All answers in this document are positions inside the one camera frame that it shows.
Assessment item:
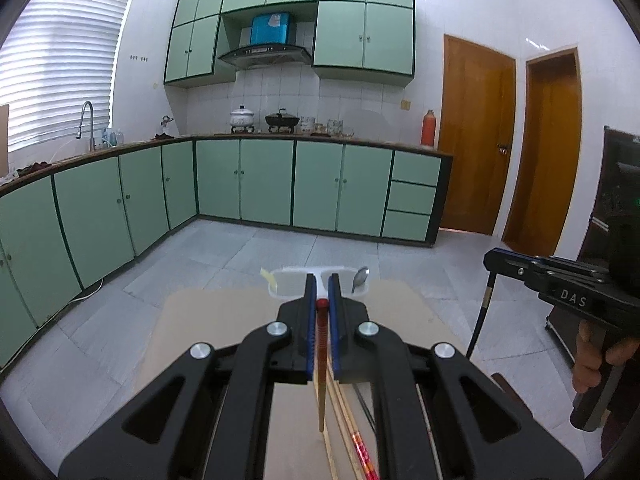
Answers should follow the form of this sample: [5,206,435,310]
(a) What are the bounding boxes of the white floor cable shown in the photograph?
[69,276,104,305]

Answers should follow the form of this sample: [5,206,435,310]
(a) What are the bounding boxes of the white plastic utensil holder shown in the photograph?
[266,264,372,303]

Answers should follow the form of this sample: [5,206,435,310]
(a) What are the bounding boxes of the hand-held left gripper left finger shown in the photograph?
[59,277,317,480]

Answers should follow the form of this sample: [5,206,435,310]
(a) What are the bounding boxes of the wooden door with handle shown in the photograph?
[439,34,517,237]

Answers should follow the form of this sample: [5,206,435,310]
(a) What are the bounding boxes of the red patterned wooden chopstick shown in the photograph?
[330,384,381,480]

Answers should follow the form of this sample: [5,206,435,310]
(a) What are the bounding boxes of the dark red object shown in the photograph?
[491,371,525,408]

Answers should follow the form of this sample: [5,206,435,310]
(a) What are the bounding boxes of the red thermos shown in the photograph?
[420,109,437,149]

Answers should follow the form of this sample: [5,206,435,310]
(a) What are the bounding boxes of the black wok with lid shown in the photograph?
[265,108,301,128]

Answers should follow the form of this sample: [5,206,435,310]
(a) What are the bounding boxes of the green wall cabinets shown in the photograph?
[164,0,416,90]

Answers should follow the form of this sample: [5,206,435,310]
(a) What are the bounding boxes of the white window blinds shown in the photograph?
[0,0,137,153]

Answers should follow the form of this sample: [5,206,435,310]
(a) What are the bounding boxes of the green base cabinets with countertop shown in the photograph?
[0,132,454,371]

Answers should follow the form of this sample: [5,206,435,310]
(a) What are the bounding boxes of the white cooking pot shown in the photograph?
[229,105,257,128]

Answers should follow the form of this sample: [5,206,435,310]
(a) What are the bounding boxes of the crumpled rags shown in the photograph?
[12,161,53,177]

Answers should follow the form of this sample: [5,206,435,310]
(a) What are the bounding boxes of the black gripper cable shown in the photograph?
[466,269,495,360]

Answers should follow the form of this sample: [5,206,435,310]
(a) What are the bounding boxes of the metal kitchen faucet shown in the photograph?
[76,101,97,153]

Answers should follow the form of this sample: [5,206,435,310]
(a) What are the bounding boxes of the plain wooden door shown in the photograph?
[501,47,583,257]

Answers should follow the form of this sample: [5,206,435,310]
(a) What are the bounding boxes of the black range hood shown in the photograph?
[217,44,311,70]

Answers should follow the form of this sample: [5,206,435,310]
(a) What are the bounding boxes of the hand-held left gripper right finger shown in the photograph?
[330,278,586,480]

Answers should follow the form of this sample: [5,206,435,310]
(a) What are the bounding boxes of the cardboard sheet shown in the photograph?
[0,104,11,177]

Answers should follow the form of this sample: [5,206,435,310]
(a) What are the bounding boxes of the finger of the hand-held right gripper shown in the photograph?
[483,248,609,291]

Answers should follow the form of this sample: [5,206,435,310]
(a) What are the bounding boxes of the gas stove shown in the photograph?
[215,125,301,136]

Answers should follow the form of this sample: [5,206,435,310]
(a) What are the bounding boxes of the person's right hand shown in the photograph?
[572,321,640,390]

